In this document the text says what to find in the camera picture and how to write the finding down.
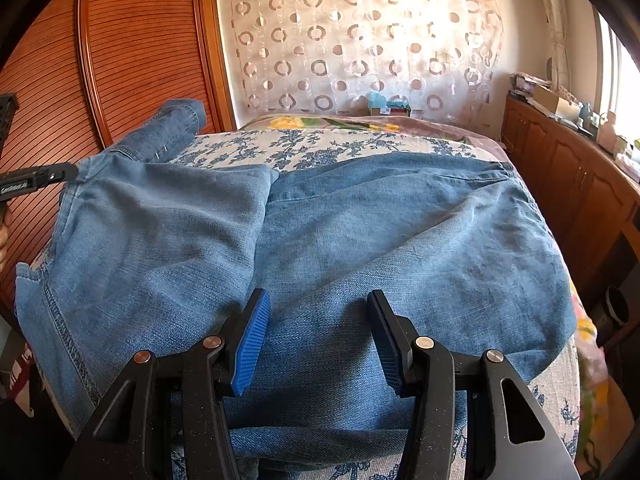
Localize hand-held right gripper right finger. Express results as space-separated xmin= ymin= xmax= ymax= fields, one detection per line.
xmin=366 ymin=289 xmax=582 ymax=480

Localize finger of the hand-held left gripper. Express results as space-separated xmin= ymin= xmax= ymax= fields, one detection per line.
xmin=0 ymin=162 xmax=81 ymax=202

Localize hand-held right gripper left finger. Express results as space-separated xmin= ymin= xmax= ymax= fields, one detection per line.
xmin=60 ymin=287 xmax=273 ymax=480

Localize blue denim pants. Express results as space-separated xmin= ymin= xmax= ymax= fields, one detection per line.
xmin=15 ymin=151 xmax=577 ymax=472

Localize folded blue jeans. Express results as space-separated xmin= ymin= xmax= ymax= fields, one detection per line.
xmin=106 ymin=98 xmax=207 ymax=164

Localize wooden slatted wardrobe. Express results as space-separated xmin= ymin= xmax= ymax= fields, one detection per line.
xmin=0 ymin=0 xmax=239 ymax=323

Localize red bag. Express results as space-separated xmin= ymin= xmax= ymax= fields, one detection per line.
xmin=0 ymin=344 xmax=37 ymax=402

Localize colourful floral blanket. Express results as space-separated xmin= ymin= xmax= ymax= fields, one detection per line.
xmin=236 ymin=111 xmax=615 ymax=463

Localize black round bin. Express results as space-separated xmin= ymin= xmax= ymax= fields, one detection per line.
xmin=602 ymin=285 xmax=632 ymax=332

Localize box with blue tissue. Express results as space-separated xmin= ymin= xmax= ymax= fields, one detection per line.
xmin=367 ymin=92 xmax=414 ymax=117

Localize long wooden cabinet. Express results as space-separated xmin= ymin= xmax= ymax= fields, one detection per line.
xmin=501 ymin=91 xmax=640 ymax=313

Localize cardboard box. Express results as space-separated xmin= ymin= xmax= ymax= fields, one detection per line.
xmin=529 ymin=82 xmax=577 ymax=120

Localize pile of papers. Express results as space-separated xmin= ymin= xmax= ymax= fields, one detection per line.
xmin=508 ymin=72 xmax=551 ymax=99

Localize white bottle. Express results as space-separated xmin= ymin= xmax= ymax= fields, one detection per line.
xmin=597 ymin=110 xmax=619 ymax=155

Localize circle patterned sheer curtain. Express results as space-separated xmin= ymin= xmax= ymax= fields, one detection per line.
xmin=219 ymin=0 xmax=507 ymax=117

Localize window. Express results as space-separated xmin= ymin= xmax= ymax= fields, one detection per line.
xmin=591 ymin=7 xmax=640 ymax=128

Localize pale window curtain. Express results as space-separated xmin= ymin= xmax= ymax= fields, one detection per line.
xmin=521 ymin=0 xmax=577 ymax=102

